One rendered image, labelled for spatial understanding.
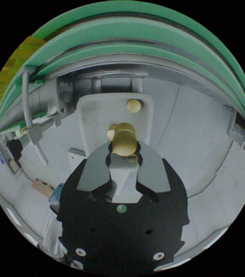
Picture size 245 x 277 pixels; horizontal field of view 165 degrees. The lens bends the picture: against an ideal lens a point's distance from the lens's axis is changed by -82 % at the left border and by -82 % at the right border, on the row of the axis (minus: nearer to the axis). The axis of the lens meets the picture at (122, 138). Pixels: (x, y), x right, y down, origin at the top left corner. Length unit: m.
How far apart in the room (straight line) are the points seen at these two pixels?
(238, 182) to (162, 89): 3.63
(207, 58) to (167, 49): 0.06
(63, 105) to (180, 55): 0.24
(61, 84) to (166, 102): 0.29
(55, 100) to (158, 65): 0.20
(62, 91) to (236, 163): 3.75
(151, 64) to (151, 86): 0.13
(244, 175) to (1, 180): 9.64
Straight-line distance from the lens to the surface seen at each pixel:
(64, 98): 0.21
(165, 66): 0.18
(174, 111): 0.33
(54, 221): 0.40
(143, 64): 0.17
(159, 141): 0.35
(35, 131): 0.15
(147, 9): 0.17
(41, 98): 0.24
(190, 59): 0.17
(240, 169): 3.61
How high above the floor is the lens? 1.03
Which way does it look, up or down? 61 degrees down
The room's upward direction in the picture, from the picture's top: 176 degrees counter-clockwise
